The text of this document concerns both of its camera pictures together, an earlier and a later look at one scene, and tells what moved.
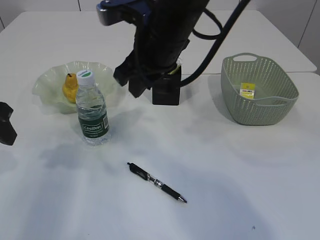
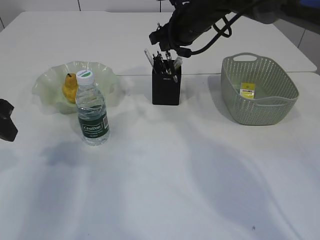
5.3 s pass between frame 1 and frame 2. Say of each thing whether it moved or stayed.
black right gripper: moved
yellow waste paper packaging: stayed
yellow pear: stayed
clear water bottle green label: stayed
